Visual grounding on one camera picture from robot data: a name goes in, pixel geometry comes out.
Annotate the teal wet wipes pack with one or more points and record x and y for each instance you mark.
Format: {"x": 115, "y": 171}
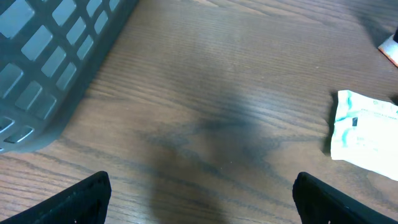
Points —
{"x": 365, "y": 133}

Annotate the grey plastic mesh basket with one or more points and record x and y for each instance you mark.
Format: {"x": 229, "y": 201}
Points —
{"x": 50, "y": 52}

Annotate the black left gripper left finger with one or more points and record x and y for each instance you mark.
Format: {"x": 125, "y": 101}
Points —
{"x": 85, "y": 202}

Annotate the orange Kleenex tissue pack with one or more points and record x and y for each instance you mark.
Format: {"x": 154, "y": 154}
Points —
{"x": 389, "y": 49}

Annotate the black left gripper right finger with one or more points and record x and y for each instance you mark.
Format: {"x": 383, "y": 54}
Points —
{"x": 320, "y": 203}

